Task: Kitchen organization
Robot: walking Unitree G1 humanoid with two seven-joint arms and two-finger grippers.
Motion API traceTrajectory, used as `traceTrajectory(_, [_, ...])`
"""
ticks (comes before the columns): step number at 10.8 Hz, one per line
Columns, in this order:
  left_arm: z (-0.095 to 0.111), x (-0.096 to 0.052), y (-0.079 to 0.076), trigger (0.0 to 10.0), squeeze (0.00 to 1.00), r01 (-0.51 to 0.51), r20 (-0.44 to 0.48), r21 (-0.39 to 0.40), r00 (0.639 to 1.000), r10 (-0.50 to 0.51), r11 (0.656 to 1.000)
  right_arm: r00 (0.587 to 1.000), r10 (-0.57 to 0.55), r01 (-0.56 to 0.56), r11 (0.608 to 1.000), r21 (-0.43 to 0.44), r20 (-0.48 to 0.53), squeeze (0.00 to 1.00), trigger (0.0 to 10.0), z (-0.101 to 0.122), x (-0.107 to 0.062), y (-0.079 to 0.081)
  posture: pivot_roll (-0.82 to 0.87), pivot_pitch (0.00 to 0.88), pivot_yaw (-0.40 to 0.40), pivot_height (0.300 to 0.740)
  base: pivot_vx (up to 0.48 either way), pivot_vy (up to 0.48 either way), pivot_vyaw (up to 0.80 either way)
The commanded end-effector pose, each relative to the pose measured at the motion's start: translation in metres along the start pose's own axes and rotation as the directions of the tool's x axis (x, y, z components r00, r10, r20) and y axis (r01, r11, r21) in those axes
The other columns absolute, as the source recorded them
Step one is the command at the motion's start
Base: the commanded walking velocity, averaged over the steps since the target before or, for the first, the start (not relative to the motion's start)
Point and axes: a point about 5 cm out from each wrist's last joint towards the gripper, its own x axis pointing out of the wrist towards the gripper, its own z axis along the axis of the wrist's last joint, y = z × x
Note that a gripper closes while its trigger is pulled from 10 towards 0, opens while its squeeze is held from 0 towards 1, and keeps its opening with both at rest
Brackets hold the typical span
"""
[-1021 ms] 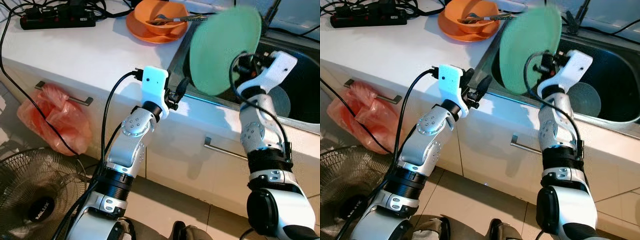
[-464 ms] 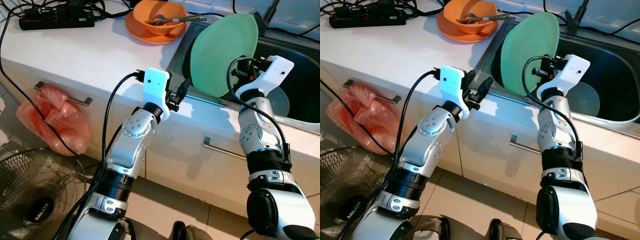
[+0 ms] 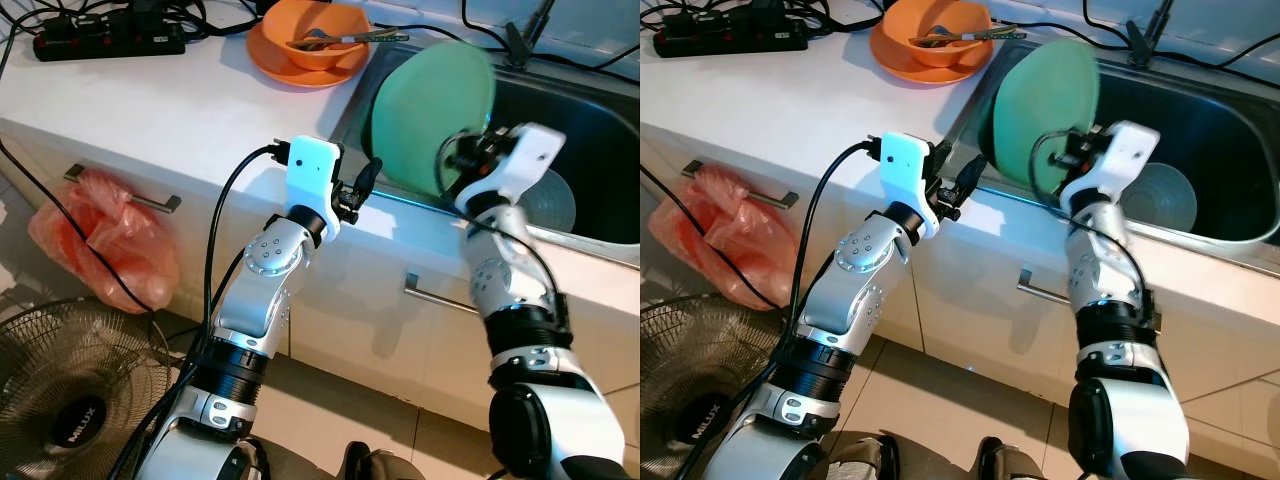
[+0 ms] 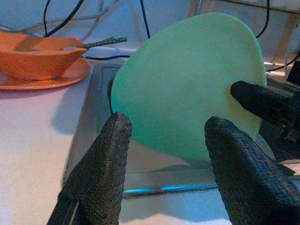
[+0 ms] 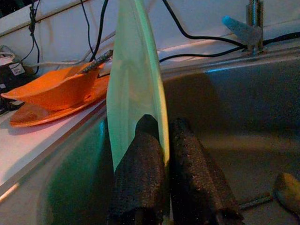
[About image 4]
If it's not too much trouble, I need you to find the orange bowl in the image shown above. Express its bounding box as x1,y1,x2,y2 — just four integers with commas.
0,31,89,82

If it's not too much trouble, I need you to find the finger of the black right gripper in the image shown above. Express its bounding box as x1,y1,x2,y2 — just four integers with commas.
231,81,295,122

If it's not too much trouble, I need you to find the green plate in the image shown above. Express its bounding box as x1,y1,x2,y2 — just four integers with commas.
110,12,268,163

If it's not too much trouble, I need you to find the black cable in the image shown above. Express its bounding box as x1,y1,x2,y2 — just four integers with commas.
44,0,84,38
84,55,131,60
140,0,151,38
256,0,270,38

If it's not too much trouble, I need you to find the stainless steel sink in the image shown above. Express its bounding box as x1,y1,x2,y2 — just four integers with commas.
62,62,300,197

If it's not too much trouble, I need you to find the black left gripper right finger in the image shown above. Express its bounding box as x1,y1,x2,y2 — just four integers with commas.
204,116,300,225

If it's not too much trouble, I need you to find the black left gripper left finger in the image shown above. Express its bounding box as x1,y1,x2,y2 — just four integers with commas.
46,112,133,225

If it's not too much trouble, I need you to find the orange plate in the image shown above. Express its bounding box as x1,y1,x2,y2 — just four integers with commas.
0,58,91,91

